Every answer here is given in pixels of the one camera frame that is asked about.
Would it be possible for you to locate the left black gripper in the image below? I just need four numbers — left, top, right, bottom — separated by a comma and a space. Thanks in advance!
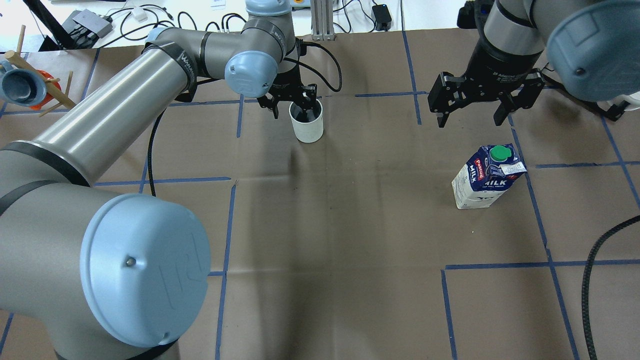
258, 57, 318, 123

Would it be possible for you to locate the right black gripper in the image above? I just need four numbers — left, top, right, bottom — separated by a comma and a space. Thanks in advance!
427, 39, 546, 128

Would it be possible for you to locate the white ceramic mug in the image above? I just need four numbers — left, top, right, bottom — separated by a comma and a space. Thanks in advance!
288, 99, 324, 144

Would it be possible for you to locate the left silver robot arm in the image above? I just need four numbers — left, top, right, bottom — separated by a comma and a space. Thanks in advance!
1, 0, 296, 360

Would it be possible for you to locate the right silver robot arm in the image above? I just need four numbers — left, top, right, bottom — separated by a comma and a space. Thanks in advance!
427, 0, 640, 128

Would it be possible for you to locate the blue white milk carton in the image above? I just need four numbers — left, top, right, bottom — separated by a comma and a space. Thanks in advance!
451, 143, 528, 210

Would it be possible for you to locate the black power adapter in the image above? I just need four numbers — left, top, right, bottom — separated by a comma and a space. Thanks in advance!
371, 4, 393, 32

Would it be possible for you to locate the grey usb hub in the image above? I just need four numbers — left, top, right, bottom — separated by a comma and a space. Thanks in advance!
62, 9, 114, 40

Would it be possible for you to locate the wooden mug tree stand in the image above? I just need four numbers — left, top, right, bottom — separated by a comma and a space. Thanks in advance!
1, 25, 77, 117

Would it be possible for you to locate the orange mug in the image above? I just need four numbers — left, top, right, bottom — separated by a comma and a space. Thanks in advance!
29, 70, 63, 111

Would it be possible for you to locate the blue mug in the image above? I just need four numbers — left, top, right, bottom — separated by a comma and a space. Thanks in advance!
0, 60, 47, 107

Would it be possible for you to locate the aluminium frame post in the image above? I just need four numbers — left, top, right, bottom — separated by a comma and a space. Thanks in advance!
310, 0, 336, 41

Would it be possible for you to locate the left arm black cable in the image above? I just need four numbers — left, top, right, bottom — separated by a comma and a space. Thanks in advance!
147, 41, 343, 197

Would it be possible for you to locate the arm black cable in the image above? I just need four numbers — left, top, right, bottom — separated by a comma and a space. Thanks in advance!
147, 41, 343, 197
582, 215, 640, 360

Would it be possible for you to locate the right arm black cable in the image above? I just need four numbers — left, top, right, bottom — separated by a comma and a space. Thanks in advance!
582, 215, 640, 360

